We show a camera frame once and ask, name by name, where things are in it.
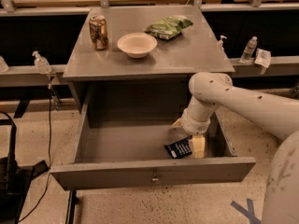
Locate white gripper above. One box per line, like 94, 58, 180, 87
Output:
172, 108, 211, 159

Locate dark blue rxbar wrapper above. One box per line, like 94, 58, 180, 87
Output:
164, 136, 192, 159

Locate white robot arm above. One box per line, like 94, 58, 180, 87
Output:
174, 72, 299, 224

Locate metal drawer knob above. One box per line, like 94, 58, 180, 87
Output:
151, 174, 161, 184

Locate grey cabinet with counter top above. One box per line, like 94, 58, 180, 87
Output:
63, 5, 235, 114

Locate grey open top drawer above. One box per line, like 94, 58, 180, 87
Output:
51, 89, 255, 190

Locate black bar under drawer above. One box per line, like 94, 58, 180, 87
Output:
65, 190, 79, 224

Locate small white pump bottle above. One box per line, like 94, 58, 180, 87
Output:
218, 35, 227, 50

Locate clear water bottle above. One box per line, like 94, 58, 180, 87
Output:
240, 36, 257, 63

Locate white bowl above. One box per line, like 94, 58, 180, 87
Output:
117, 33, 157, 59

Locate blue tape cross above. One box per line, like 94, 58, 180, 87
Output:
231, 199, 262, 224

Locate white plastic packet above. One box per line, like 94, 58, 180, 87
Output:
254, 49, 271, 67

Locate green chip bag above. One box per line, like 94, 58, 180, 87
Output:
145, 15, 193, 40

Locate brown soda can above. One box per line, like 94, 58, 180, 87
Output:
89, 15, 108, 50

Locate clear pump sanitizer bottle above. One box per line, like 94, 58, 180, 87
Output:
33, 50, 51, 74

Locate black floor stand base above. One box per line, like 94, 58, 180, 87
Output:
0, 111, 49, 224

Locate black cable on floor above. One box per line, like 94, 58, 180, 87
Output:
17, 83, 54, 223

